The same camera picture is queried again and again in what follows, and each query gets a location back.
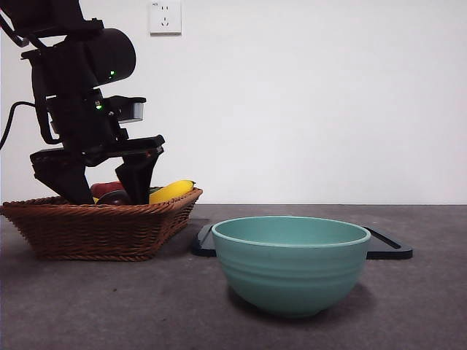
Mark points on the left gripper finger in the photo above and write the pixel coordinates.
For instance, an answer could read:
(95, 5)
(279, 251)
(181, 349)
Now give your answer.
(138, 178)
(69, 186)

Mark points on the dark purple plum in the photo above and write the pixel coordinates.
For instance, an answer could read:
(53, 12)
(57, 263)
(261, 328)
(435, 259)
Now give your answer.
(115, 199)

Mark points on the teal ribbed bowl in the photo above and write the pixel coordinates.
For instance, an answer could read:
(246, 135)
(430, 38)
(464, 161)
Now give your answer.
(292, 277)

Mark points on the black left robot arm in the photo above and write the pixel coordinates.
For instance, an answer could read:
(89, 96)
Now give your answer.
(109, 54)

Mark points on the green vegetable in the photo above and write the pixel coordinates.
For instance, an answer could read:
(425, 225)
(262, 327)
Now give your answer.
(155, 189)

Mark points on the red apple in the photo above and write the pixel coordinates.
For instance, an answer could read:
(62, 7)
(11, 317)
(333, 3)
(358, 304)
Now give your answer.
(104, 188)

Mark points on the yellow banana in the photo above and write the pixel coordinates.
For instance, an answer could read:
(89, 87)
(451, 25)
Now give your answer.
(171, 191)

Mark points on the brown wicker basket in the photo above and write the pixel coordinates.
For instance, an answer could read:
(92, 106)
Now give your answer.
(95, 233)

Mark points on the dark rectangular tray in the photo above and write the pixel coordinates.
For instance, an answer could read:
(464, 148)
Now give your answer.
(386, 251)

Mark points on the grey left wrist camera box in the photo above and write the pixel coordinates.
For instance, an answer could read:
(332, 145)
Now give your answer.
(138, 111)

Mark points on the white wall power socket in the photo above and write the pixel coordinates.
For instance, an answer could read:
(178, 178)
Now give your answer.
(166, 18)

